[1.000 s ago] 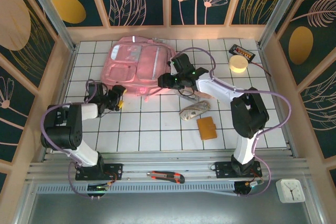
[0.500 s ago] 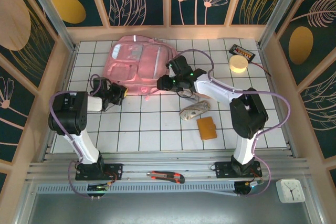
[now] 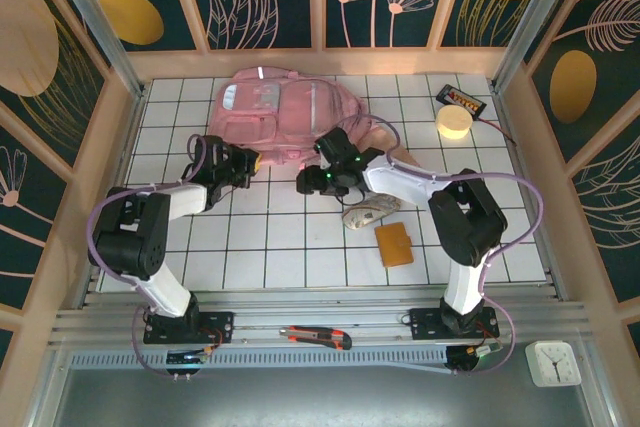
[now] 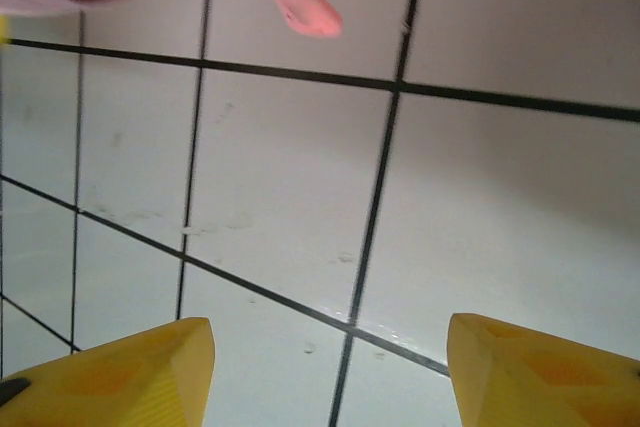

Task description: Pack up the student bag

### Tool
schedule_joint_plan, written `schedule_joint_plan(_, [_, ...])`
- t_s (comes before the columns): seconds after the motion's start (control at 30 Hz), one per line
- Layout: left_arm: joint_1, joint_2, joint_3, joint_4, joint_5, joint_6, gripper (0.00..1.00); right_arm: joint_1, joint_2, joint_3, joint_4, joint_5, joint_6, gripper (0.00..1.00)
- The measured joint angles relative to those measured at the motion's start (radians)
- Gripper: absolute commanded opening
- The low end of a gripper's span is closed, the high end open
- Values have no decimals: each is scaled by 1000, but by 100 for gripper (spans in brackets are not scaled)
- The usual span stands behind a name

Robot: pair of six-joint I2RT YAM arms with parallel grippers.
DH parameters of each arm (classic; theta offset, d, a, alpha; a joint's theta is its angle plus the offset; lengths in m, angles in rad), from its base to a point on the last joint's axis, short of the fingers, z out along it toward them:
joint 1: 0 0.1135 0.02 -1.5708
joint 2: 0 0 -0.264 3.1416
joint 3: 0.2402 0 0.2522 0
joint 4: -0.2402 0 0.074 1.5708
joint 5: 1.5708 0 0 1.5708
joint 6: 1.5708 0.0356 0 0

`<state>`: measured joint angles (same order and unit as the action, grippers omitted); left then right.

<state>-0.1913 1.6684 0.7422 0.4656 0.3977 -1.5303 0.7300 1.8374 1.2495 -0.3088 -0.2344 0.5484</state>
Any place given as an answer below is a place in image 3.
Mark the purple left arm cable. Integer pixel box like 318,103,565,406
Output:
87,132,211,382

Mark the aluminium frame post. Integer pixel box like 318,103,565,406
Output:
491,0,601,93
42,0,147,98

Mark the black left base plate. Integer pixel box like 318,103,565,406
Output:
143,311,235,346

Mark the small circuit board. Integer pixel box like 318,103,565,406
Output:
166,346,211,367
446,344,503,373

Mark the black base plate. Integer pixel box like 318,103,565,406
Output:
409,306,500,341
143,311,235,346

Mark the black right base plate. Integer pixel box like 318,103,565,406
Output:
409,306,500,341

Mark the red wire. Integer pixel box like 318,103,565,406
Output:
477,114,516,144

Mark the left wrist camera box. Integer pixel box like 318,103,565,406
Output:
198,134,230,168

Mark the dark floral wall panel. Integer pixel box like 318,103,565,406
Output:
569,131,640,304
0,0,109,168
529,0,640,163
0,96,70,311

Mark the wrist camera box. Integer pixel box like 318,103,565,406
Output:
198,134,230,168
313,126,362,171

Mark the grey slotted cable duct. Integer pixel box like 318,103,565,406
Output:
69,349,454,376

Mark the aluminium side rail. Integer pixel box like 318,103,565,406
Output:
74,84,151,308
492,81,569,298

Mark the orange black utility knife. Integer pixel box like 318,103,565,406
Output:
278,325,353,352

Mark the cream round box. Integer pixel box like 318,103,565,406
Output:
435,105,474,141

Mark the grey metal sheet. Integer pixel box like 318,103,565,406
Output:
29,366,621,427

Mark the brown leather wallet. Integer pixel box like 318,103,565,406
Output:
374,223,415,268

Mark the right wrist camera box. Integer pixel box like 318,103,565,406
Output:
313,126,362,171

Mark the pink school backpack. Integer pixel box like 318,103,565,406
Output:
207,65,371,168

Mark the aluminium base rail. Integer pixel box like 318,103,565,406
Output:
49,286,594,348

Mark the white square alarm clock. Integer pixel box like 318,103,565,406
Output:
524,340,584,388

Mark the black battery pack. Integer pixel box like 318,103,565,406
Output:
435,85,487,118

